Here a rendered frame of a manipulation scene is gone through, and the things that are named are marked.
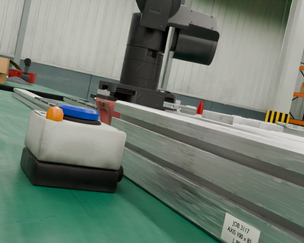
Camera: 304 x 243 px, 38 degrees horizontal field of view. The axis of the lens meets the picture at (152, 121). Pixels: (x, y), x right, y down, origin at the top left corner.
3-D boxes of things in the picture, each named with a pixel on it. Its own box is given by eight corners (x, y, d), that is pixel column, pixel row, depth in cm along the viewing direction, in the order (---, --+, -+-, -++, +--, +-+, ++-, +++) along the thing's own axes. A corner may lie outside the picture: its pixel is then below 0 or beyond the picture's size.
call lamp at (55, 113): (44, 116, 40) (46, 104, 40) (60, 119, 41) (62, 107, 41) (47, 119, 39) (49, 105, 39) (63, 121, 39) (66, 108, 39)
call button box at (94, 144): (19, 165, 46) (30, 106, 46) (105, 175, 50) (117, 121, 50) (32, 185, 39) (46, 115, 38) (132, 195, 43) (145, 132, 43)
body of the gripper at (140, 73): (175, 107, 65) (186, 57, 64) (110, 95, 60) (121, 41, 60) (157, 103, 70) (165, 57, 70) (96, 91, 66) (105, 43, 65)
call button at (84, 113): (51, 120, 45) (55, 101, 45) (89, 126, 46) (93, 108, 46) (61, 126, 41) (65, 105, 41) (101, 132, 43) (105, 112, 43)
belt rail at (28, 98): (12, 95, 164) (13, 87, 164) (23, 97, 166) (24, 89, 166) (83, 140, 78) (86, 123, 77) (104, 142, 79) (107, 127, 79)
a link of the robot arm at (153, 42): (132, 9, 67) (134, 2, 61) (176, 19, 68) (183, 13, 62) (124, 54, 67) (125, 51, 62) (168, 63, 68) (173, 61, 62)
